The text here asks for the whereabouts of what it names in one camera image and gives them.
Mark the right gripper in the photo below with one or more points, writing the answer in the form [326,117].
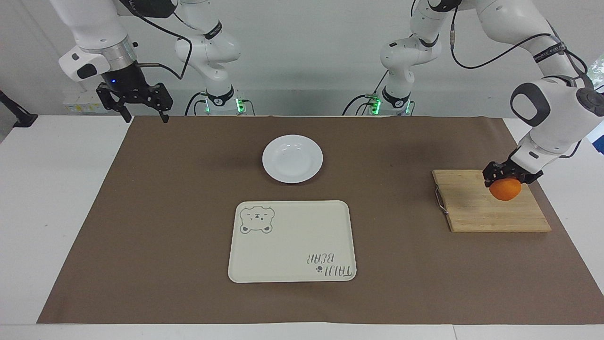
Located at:
[123,78]

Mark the cream tray with bear print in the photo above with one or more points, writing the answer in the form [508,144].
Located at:
[292,241]

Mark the wooden cutting board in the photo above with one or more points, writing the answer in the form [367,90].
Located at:
[490,215]

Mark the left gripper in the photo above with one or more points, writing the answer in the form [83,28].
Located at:
[512,169]

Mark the white plate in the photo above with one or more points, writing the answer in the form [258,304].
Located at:
[292,158]

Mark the black stand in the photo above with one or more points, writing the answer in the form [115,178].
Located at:
[23,120]

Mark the orange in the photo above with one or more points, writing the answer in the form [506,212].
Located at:
[505,191]

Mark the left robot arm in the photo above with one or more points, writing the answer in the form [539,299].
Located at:
[552,108]

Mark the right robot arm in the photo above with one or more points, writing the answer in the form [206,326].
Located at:
[94,23]

